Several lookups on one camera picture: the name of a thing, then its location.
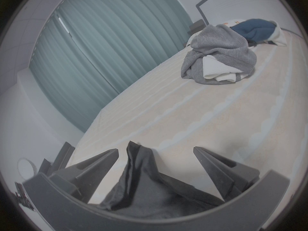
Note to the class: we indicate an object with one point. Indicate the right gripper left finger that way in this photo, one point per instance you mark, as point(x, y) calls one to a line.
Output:
point(89, 174)

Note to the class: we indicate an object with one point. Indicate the bed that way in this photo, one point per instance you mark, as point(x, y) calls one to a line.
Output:
point(216, 117)

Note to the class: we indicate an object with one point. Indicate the grey bedside table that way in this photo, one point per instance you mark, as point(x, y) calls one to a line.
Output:
point(196, 26)

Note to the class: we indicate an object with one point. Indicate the round white mirror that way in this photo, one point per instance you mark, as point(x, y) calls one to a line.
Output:
point(25, 167)

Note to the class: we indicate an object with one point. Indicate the black chest of drawers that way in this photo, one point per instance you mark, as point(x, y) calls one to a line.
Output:
point(63, 155)

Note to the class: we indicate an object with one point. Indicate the pile of clothes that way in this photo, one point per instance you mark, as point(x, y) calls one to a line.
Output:
point(216, 47)

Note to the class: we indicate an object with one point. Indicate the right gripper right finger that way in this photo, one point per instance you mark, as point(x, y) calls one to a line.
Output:
point(221, 174)

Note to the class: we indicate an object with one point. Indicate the white printed pillow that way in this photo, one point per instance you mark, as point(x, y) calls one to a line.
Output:
point(232, 22)

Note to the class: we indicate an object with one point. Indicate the black T-shirt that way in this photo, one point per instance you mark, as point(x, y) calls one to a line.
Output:
point(144, 189)

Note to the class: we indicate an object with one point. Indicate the blue-green curtain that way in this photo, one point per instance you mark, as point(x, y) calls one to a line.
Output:
point(120, 32)
point(72, 80)

